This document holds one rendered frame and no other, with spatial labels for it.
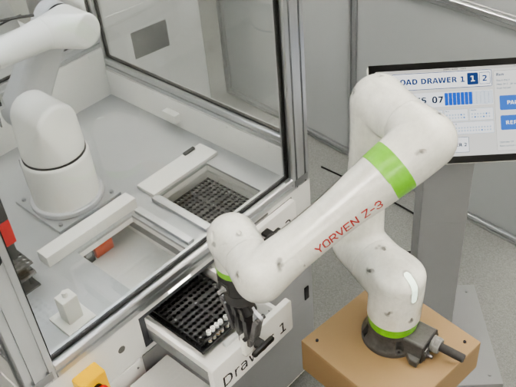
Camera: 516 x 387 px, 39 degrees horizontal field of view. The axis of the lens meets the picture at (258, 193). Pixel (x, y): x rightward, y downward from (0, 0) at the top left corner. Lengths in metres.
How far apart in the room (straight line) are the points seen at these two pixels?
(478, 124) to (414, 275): 0.74
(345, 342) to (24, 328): 0.77
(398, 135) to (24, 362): 0.95
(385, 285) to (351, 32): 2.00
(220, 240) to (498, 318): 1.84
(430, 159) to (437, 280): 1.37
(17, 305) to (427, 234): 1.49
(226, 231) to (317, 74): 2.39
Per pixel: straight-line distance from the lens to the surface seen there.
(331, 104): 3.83
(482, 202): 3.46
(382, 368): 1.83
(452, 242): 2.64
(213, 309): 1.92
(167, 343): 1.91
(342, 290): 3.17
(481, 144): 2.30
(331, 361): 1.83
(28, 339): 1.69
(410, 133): 1.44
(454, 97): 2.30
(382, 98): 1.53
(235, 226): 1.50
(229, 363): 1.80
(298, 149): 2.12
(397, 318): 1.75
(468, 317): 3.07
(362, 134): 1.59
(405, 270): 1.70
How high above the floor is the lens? 2.32
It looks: 39 degrees down
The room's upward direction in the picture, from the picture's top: 6 degrees counter-clockwise
